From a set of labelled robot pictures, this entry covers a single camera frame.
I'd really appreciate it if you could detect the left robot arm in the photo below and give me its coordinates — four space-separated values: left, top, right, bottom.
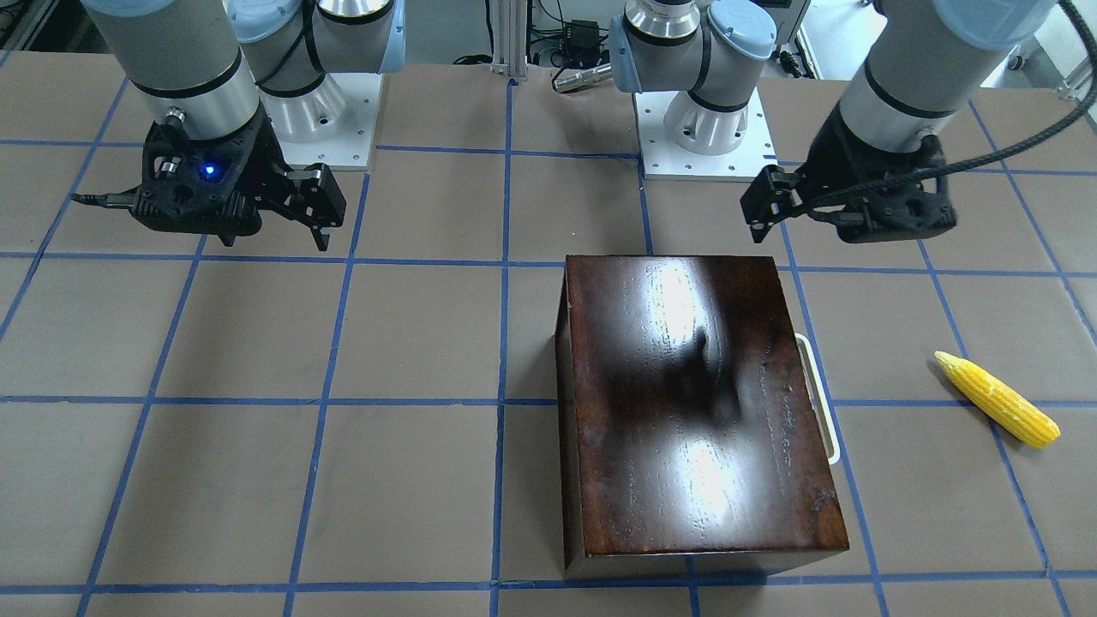
608 1 1053 243

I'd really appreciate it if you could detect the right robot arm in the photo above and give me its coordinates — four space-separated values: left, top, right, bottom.
71 1 406 251

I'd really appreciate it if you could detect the wooden drawer with white handle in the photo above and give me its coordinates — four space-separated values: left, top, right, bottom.
794 332 842 465

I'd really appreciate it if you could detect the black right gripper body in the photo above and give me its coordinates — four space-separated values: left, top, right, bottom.
219 110 297 225

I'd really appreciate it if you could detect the silver flashlight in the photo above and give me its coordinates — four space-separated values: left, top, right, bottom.
552 63 614 94

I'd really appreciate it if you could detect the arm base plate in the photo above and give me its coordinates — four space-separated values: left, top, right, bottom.
633 89 778 183
264 72 385 171

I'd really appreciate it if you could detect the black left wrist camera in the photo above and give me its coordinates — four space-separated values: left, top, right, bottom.
836 186 957 243

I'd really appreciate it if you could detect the yellow corn cob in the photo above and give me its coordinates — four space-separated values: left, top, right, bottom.
934 350 1061 449

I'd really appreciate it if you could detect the aluminium frame post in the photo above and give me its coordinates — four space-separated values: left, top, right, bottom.
489 1 529 83

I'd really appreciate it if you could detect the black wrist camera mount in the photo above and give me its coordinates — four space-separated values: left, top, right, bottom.
127 117 261 245

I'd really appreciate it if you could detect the black corrugated cable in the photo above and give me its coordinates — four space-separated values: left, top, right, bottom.
801 0 1097 215

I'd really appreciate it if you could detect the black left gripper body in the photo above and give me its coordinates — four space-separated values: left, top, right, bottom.
798 108 945 226

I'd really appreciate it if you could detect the dark wooden drawer cabinet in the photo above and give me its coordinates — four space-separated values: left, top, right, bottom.
554 256 850 579

